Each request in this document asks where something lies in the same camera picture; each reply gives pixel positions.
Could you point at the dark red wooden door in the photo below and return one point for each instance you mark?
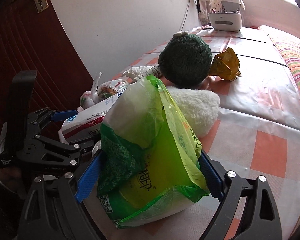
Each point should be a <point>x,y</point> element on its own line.
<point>32,40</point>

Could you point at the dark green plush toy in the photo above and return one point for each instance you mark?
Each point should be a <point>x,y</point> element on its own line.
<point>186,60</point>

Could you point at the floral plastic bag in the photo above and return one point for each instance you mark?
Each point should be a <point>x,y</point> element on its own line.
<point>101,92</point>

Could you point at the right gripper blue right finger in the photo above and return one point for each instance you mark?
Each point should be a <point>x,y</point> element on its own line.
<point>213,180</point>

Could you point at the white plastic bottle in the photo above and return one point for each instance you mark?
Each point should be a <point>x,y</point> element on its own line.
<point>151,70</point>

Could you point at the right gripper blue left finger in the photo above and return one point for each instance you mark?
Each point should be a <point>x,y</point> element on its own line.
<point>88,179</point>

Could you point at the striped colourful bedspread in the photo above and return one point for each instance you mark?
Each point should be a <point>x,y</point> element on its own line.
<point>288,46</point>

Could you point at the white knitted lace hat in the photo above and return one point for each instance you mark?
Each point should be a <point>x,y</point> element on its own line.
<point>200,108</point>

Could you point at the yellow wrapper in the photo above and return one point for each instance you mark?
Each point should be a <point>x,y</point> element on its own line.
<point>225,65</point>

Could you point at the white tissue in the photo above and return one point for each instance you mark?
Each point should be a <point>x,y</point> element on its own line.
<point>136,73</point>

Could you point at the green plastic bag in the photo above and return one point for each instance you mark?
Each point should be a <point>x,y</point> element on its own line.
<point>149,165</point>

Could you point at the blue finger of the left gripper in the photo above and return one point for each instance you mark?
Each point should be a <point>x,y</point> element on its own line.
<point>63,115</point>

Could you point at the white storage caddy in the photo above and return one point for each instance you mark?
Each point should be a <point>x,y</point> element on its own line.
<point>228,19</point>

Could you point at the white medicine box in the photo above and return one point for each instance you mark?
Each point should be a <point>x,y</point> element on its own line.
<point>86,123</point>

